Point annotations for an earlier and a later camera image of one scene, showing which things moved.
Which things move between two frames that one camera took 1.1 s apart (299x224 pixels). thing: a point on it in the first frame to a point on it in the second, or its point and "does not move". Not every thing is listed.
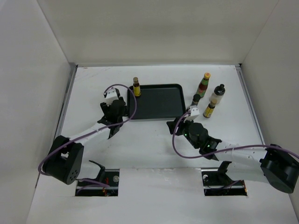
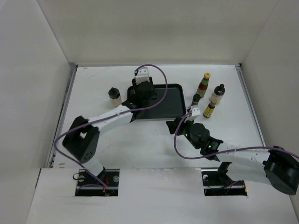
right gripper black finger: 172,125 does not move
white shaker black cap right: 216,97 does not move
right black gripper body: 183,128 does not move
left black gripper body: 106,108 to 134,84
